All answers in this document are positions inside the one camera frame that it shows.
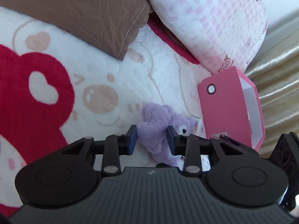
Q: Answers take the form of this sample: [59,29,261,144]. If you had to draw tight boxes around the white red plush blanket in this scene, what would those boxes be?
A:
[1,8,210,217]

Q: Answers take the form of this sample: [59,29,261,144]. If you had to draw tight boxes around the pink checked cartoon pillow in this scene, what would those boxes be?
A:
[149,0,268,74]

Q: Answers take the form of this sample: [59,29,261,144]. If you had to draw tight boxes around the brown pillow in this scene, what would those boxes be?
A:
[1,0,152,60]

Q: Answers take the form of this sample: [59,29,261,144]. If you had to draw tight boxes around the pink cardboard box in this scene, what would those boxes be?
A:
[198,67,266,151]

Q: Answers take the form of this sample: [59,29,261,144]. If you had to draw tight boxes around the white tissue packet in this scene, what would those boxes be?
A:
[192,116,203,136]

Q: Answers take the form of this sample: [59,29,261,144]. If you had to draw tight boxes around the purple plush toy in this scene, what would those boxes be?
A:
[136,103,196,169]

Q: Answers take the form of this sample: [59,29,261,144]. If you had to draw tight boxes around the gold satin curtain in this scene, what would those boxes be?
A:
[245,47,298,157]

